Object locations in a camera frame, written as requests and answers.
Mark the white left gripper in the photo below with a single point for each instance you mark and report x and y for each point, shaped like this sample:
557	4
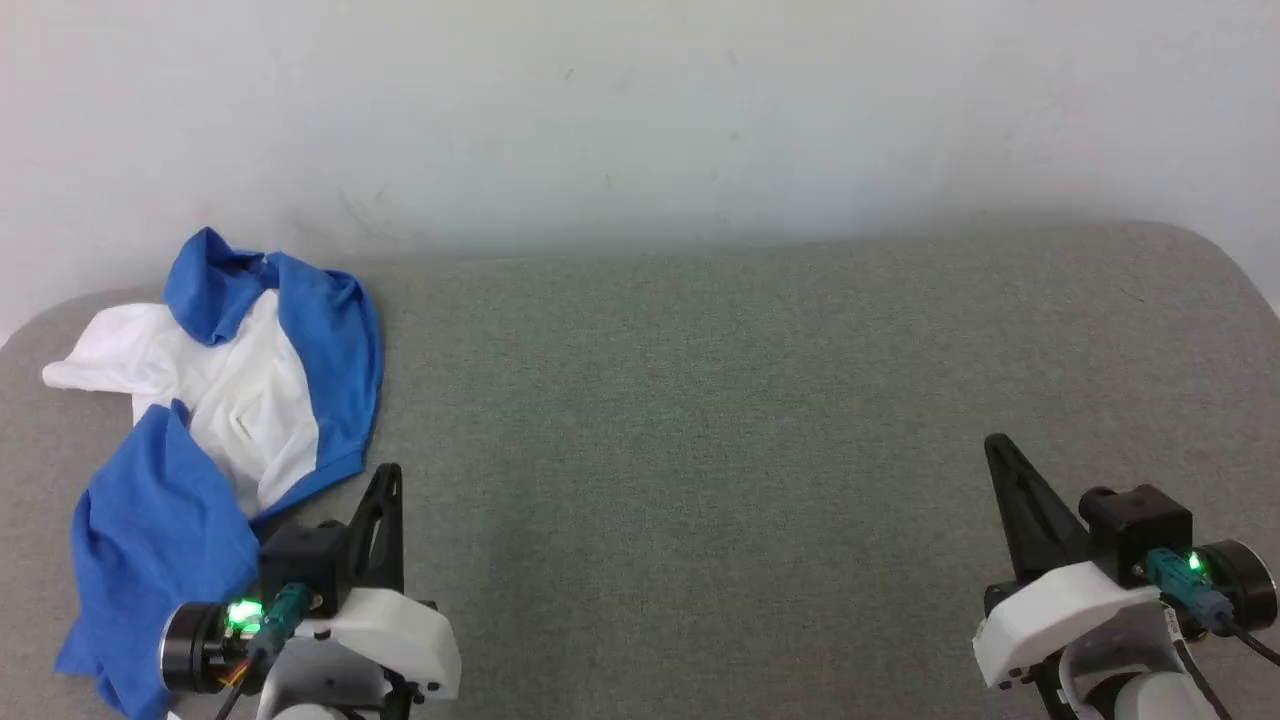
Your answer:
400	640

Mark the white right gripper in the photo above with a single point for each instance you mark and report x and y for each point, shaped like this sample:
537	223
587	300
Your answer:
1050	615

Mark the blue and white shirt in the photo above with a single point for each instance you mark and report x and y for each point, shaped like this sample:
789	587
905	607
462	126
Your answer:
250	390

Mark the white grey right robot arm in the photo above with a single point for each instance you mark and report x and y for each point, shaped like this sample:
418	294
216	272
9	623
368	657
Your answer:
1140	695

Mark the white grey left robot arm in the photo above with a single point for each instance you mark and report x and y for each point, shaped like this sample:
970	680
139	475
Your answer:
320	690

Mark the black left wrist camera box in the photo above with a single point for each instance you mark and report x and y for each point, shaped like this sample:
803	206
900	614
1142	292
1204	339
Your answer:
300	565

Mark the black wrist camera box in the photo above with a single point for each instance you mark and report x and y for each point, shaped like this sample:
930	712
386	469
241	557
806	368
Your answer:
300	565
1140	530

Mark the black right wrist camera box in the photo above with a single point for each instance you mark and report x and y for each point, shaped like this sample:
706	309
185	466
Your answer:
1140	530

